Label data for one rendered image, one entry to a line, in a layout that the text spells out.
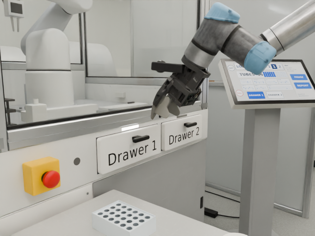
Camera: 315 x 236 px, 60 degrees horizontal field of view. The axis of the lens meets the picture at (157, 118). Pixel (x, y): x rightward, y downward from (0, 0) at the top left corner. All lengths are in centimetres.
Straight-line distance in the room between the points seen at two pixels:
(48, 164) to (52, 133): 9
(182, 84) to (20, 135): 42
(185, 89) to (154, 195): 51
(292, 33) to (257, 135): 93
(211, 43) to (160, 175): 59
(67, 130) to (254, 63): 50
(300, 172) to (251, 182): 78
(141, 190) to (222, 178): 179
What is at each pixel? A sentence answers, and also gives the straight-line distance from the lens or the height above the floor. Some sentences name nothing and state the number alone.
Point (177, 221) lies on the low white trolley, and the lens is 71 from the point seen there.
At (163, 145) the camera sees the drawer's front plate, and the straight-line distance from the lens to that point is 106.
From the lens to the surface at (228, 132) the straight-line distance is 260.
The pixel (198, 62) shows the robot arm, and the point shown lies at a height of 114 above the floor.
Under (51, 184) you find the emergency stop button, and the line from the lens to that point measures 68.
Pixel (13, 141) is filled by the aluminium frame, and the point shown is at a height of 96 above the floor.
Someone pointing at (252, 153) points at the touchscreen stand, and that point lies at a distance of 167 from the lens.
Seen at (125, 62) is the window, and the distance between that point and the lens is 91.
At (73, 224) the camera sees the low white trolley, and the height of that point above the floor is 76.
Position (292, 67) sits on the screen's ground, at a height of 115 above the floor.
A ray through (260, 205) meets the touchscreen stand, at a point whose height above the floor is 34.
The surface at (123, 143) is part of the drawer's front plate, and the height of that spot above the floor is 89.
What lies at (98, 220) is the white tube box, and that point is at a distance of 67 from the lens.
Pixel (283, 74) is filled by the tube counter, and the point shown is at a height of 111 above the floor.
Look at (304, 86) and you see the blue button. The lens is 172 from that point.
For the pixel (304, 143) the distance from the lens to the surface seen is 238.
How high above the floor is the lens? 112
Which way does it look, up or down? 9 degrees down
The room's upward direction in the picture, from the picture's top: straight up
